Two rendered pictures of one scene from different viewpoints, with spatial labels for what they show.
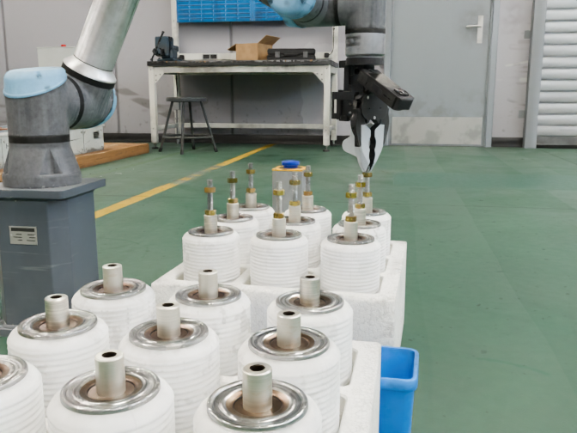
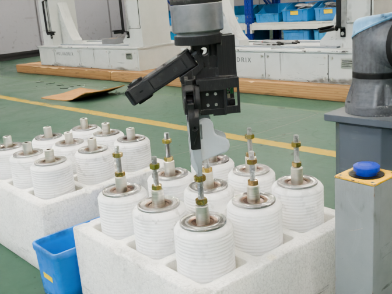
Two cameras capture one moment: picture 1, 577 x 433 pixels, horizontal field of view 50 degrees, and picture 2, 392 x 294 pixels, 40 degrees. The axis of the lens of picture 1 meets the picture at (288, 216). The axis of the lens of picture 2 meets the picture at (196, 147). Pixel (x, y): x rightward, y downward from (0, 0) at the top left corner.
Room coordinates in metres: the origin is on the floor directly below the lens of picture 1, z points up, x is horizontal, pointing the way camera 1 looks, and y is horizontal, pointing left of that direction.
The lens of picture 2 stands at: (1.67, -0.78, 0.59)
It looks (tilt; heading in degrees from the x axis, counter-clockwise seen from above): 15 degrees down; 127
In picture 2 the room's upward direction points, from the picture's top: 5 degrees counter-clockwise
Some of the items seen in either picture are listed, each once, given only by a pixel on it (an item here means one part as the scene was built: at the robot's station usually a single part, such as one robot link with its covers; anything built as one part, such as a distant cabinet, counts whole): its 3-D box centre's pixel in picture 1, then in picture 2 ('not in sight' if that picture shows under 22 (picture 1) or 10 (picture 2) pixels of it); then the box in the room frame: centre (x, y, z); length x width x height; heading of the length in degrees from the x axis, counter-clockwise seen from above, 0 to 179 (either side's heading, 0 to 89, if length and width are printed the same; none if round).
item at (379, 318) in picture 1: (294, 305); (213, 263); (1.10, -0.01, 0.09); 0.39 x 0.39 x 0.18; 77
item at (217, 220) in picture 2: (366, 212); (203, 221); (1.19, -0.15, 0.25); 0.08 x 0.08 x 0.01
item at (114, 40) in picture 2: not in sight; (114, 40); (-1.83, 2.74, 0.29); 0.26 x 0.20 x 0.05; 170
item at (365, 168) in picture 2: (290, 165); (366, 170); (1.40, 0.00, 0.32); 0.04 x 0.04 x 0.02
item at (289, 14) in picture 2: not in sight; (305, 11); (-1.13, 5.26, 0.36); 0.50 x 0.38 x 0.21; 80
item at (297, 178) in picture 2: (251, 201); (297, 175); (1.25, 0.08, 0.26); 0.02 x 0.02 x 0.03
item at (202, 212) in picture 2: (366, 205); (202, 214); (1.19, -0.15, 0.26); 0.02 x 0.02 x 0.03
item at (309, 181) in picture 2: (251, 207); (297, 182); (1.25, 0.08, 0.25); 0.08 x 0.08 x 0.01
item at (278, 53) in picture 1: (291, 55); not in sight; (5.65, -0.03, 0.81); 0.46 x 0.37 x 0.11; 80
